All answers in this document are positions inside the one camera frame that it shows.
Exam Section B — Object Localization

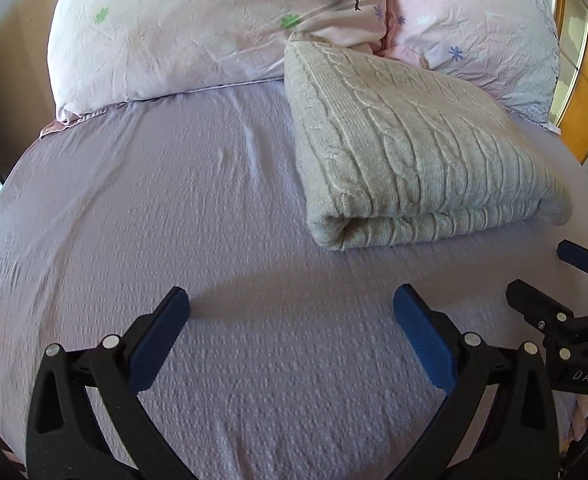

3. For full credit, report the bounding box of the pink pillow with tree print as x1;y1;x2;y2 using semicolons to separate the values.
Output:
48;0;391;126

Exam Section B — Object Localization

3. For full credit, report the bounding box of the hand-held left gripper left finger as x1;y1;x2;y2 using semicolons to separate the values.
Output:
26;286;195;480

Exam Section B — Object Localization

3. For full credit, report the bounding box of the pink pillow with star print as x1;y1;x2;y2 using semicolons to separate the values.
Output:
383;0;561;134

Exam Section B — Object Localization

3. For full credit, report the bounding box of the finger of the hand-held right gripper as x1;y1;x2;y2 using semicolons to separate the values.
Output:
557;240;588;291
506;280;577;333

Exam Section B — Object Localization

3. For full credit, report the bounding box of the light grey cable knit sweater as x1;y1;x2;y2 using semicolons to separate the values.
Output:
284;32;574;252

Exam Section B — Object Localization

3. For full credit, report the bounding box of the lilac bed sheet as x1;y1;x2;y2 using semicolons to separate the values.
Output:
0;79;588;480

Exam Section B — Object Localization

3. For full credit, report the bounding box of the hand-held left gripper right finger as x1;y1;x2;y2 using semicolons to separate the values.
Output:
393;284;561;480

